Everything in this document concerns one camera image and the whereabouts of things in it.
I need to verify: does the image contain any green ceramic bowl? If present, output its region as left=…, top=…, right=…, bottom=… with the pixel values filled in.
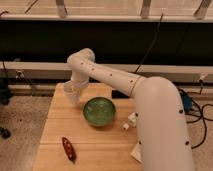
left=83, top=97, right=116, bottom=127

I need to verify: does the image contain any black rectangular block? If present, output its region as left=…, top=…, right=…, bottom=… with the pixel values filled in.
left=111, top=90, right=121, bottom=99

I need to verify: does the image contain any black floor cable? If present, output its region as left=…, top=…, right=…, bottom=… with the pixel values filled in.
left=179, top=87, right=213, bottom=150

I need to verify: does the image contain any white ceramic cup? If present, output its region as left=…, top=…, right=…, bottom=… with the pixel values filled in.
left=63, top=81, right=80, bottom=104

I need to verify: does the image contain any red chili pepper toy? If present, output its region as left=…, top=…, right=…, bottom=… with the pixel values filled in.
left=62, top=137, right=76, bottom=162

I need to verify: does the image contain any white sponge block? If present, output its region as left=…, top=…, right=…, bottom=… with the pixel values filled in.
left=131, top=143, right=142, bottom=162

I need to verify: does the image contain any black hanging cable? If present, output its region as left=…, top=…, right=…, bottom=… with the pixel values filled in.
left=133, top=13, right=165, bottom=75

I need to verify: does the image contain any grey wall rail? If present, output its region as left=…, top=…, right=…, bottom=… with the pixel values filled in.
left=0, top=61, right=213, bottom=84

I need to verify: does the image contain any blue floor box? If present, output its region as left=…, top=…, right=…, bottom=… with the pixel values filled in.
left=181, top=93, right=192, bottom=112

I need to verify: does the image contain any black object on floor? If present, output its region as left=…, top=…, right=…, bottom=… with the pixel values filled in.
left=0, top=127, right=11, bottom=139

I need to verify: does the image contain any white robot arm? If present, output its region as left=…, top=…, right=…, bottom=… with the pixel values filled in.
left=64, top=48, right=196, bottom=171

